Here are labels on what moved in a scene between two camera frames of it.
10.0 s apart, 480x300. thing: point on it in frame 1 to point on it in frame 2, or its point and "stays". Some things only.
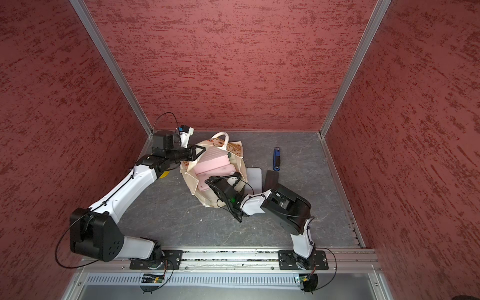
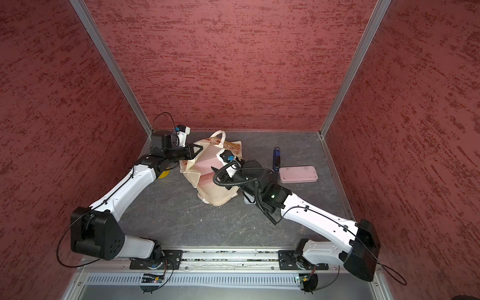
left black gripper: x=193 y=155 stays
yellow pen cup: x=165 y=174 stays
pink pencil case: x=223 y=171 to x=206 y=159
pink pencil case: x=212 y=159 to x=298 y=174
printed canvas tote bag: x=207 y=197 stays
